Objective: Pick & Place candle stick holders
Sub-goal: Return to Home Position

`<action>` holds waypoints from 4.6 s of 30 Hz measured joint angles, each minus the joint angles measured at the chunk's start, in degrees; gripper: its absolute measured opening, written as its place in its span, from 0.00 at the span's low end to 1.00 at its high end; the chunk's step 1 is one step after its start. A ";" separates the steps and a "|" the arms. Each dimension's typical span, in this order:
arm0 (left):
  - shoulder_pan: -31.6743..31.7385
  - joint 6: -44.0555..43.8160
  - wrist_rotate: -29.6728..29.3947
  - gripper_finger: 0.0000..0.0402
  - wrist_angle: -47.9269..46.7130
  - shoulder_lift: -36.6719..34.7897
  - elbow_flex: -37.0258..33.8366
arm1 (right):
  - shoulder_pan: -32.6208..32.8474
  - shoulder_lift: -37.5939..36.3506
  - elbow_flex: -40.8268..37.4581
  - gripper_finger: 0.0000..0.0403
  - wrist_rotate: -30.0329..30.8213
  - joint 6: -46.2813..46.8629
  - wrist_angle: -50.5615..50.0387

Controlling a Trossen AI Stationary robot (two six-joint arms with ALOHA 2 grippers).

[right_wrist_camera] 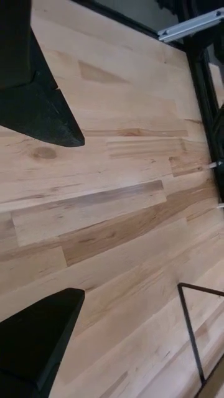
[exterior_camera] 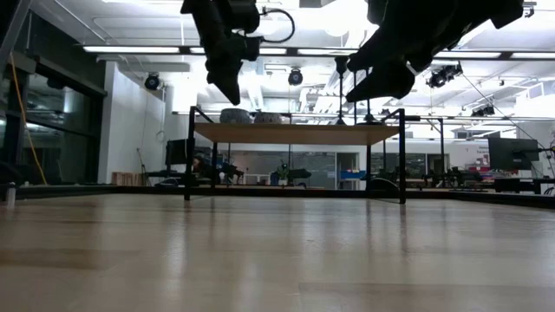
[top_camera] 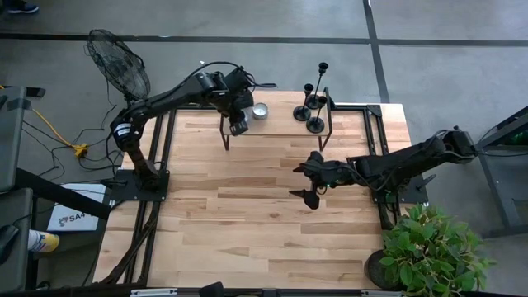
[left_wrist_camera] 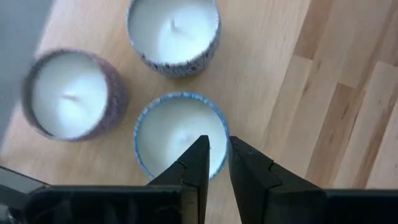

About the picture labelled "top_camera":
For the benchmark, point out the white yellow bottle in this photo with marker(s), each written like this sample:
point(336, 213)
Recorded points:
point(43, 242)

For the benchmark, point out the black slanted beam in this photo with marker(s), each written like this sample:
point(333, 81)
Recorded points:
point(62, 194)

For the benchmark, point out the silver aluminium rail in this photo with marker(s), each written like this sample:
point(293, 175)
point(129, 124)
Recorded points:
point(381, 293)
point(154, 293)

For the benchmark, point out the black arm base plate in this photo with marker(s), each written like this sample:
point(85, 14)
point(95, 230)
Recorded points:
point(123, 189)
point(412, 194)

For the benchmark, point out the black front mount block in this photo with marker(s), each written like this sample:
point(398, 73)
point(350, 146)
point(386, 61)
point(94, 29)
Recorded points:
point(212, 290)

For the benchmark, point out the black aluminium rig frame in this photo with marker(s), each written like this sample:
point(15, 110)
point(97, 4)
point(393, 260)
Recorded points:
point(170, 140)

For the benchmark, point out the tall black candlestick holder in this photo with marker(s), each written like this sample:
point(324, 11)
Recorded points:
point(314, 102)

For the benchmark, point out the dark grey table top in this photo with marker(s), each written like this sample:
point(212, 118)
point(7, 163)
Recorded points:
point(10, 140)
point(16, 214)

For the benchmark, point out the green leafy plant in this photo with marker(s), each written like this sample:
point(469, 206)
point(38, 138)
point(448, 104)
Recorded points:
point(429, 251)

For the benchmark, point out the person's shoe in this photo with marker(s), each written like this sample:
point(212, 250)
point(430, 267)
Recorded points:
point(22, 6)

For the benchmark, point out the black plant pot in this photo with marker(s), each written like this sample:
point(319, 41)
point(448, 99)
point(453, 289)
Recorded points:
point(375, 270)

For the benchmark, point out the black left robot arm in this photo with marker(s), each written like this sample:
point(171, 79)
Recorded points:
point(165, 101)

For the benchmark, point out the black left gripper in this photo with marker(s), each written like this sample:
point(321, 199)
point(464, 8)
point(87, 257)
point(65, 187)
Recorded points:
point(235, 99)

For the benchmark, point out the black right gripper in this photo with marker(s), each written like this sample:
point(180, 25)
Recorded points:
point(330, 173)

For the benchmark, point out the pink patterned candle tin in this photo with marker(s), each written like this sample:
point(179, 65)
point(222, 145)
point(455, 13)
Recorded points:
point(260, 111)

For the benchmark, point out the black floor fan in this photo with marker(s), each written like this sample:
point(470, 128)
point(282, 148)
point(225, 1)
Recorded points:
point(119, 62)

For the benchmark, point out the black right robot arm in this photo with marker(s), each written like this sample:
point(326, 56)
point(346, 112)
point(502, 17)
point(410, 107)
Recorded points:
point(412, 161)

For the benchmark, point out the white printed sign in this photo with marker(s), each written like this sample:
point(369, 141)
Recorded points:
point(78, 214)

